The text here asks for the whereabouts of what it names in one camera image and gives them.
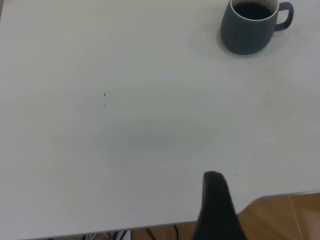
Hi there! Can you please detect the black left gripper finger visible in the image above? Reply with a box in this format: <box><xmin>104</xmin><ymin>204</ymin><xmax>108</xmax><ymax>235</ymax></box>
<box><xmin>191</xmin><ymin>171</ymin><xmax>248</xmax><ymax>240</ymax></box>

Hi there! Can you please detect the grey mug with handle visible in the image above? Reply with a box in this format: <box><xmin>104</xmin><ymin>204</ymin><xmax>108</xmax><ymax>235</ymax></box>
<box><xmin>219</xmin><ymin>0</ymin><xmax>295</xmax><ymax>56</ymax></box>

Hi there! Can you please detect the black coffee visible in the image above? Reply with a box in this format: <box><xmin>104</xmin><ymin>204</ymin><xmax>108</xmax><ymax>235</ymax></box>
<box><xmin>233</xmin><ymin>1</ymin><xmax>272</xmax><ymax>21</ymax></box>

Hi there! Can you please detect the black cable loop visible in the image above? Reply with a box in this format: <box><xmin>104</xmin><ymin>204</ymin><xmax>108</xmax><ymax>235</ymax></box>
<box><xmin>145</xmin><ymin>224</ymin><xmax>180</xmax><ymax>240</ymax></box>

